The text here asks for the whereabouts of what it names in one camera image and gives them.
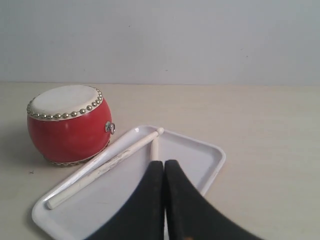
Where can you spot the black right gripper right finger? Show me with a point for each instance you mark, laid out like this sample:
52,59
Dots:
190,216

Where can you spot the white rectangular plastic tray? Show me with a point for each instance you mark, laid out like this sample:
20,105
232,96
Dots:
87,210

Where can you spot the small red drum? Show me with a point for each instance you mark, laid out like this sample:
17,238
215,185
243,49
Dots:
70,124

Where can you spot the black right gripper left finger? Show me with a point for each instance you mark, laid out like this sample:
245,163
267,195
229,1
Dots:
142,215

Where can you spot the scuffed white wooden drumstick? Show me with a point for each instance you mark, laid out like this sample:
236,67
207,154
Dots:
154,149

